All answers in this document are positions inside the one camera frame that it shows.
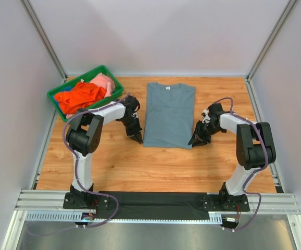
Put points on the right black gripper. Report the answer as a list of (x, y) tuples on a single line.
[(201, 130)]

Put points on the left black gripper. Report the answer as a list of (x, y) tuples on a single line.
[(134, 132)]

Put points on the grey-blue t shirt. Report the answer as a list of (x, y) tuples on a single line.
[(169, 115)]

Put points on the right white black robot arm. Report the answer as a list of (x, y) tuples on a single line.
[(255, 150)]

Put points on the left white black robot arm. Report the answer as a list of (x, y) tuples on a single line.
[(82, 135)]

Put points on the pink t shirt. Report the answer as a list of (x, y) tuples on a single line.
[(106, 82)]

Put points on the orange t shirt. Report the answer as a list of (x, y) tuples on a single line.
[(83, 95)]

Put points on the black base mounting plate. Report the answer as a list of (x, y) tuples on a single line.
[(166, 205)]

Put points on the green plastic bin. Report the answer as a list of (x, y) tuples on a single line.
[(87, 77)]

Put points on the right aluminium corner post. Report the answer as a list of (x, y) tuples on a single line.
[(290, 5)]

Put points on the aluminium corner post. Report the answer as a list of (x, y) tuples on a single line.
[(43, 37), (290, 5)]

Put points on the left aluminium corner post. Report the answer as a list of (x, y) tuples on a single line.
[(43, 37)]

